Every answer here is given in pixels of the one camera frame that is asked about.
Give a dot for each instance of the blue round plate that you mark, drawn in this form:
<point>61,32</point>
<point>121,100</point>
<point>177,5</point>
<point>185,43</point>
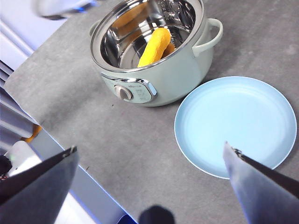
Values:
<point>233,121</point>

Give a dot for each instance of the pale green electric steamer pot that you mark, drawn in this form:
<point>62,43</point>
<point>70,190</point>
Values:
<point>177,74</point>

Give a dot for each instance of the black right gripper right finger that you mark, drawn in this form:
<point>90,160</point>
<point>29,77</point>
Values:
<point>264,198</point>

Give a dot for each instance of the orange clamp piece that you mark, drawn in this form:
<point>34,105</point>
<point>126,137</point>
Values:
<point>33,134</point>

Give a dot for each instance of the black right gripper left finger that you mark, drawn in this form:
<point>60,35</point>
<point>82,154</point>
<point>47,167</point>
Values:
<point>39,193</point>

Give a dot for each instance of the yellow corn cob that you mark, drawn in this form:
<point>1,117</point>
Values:
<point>155,47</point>

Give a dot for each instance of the white rounded camera device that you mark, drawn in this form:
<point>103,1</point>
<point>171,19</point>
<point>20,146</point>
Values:
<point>22,158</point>

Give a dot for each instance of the glass lid with green knob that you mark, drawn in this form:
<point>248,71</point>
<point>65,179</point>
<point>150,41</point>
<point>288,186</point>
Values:
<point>60,9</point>

